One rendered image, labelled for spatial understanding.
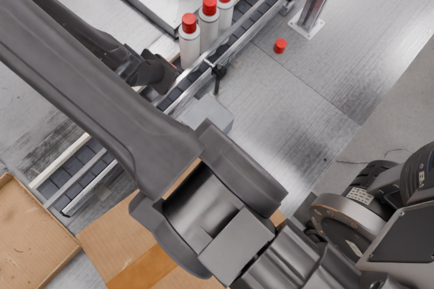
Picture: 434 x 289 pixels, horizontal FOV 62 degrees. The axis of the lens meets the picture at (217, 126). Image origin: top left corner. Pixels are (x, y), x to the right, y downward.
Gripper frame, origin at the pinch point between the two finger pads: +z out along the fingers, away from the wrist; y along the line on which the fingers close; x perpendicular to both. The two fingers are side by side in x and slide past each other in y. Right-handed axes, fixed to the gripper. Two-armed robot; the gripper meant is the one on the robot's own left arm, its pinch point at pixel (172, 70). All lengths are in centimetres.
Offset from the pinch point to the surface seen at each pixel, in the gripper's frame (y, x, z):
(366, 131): -61, -2, 121
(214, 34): -2.5, -13.1, 4.3
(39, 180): 3.3, 32.8, -24.1
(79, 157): 2.2, 27.5, -15.3
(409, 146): -83, -9, 126
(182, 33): 0.4, -10.6, -5.8
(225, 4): -1.4, -20.8, 2.2
